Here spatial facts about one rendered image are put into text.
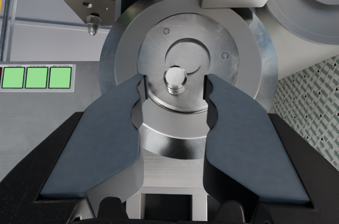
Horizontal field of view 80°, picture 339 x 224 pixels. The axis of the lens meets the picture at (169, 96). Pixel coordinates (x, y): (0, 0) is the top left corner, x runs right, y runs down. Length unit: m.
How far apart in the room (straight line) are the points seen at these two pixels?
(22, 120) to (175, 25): 0.52
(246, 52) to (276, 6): 0.05
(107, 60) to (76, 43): 1.84
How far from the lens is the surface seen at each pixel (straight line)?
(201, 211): 0.53
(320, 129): 0.33
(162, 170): 0.50
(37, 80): 0.60
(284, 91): 0.41
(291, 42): 0.21
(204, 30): 0.16
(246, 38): 0.18
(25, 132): 0.61
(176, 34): 0.16
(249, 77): 0.17
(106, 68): 0.18
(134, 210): 0.54
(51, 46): 2.06
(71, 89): 0.56
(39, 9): 2.22
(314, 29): 0.21
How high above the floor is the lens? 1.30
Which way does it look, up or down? 8 degrees down
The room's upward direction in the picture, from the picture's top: 179 degrees counter-clockwise
